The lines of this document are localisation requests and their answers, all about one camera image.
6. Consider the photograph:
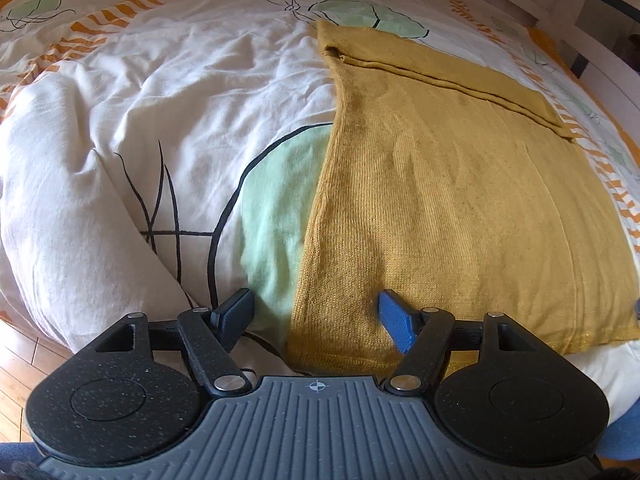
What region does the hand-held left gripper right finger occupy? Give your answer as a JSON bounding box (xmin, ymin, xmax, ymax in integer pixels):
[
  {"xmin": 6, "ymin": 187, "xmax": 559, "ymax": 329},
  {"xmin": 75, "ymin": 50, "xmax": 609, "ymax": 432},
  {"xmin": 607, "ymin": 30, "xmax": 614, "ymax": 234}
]
[{"xmin": 377, "ymin": 287, "xmax": 534, "ymax": 395}]

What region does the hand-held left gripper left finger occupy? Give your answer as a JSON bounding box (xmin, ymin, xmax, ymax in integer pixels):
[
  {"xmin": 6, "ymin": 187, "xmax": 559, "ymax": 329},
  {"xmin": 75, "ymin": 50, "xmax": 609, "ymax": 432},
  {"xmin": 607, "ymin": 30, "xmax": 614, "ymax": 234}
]
[{"xmin": 92, "ymin": 287, "xmax": 256, "ymax": 396}]

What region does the mustard yellow knit sweater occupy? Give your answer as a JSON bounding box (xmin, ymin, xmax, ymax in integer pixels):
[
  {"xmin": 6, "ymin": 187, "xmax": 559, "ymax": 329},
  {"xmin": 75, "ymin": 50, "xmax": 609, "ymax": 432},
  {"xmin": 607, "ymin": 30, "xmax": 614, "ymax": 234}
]
[{"xmin": 285, "ymin": 19, "xmax": 640, "ymax": 378}]

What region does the leaf print duvet cover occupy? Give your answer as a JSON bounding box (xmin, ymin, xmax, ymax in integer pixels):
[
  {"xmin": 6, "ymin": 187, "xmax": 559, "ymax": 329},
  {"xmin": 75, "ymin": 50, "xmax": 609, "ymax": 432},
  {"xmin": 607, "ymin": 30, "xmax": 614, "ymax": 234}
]
[{"xmin": 0, "ymin": 0, "xmax": 640, "ymax": 396}]

